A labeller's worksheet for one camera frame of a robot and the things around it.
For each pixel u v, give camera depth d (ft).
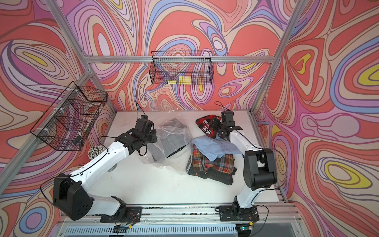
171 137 3.24
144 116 2.35
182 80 2.84
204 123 3.53
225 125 2.36
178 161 2.99
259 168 1.55
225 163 2.74
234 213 2.18
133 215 2.39
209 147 2.97
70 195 1.30
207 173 2.81
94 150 2.51
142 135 2.02
